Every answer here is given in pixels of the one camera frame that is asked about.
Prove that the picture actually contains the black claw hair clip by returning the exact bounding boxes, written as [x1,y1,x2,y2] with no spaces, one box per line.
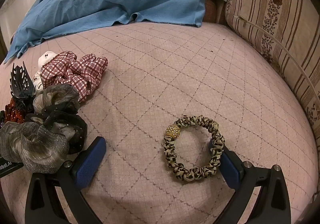
[10,62,37,112]

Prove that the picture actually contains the white pink cloth items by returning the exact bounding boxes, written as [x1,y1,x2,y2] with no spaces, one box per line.
[40,51,108,103]

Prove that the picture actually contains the red dotted scrunchie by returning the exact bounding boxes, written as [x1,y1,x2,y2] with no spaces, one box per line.
[4,98,27,124]

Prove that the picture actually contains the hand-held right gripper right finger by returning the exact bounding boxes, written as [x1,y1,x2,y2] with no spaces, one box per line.
[209,139,292,224]

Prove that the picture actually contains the silver glitter scrunchie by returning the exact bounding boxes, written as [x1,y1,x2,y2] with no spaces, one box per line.
[0,121,69,174]

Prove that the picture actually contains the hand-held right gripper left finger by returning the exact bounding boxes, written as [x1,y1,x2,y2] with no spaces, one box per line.
[24,136,107,224]

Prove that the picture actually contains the white ghost hair tie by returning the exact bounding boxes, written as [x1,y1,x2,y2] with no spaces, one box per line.
[32,51,54,93]

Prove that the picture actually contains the striped floral cushion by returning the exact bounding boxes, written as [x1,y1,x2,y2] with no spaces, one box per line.
[224,0,320,154]

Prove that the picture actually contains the leopard print scrunchie gold bead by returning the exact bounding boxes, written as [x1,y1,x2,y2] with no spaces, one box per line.
[163,114,225,181]

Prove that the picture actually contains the grey sheer scrunchie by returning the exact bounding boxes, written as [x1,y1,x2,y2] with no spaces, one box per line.
[33,84,80,114]

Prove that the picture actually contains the black sheer scrunchie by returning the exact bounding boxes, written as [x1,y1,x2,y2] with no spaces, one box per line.
[25,107,88,154]

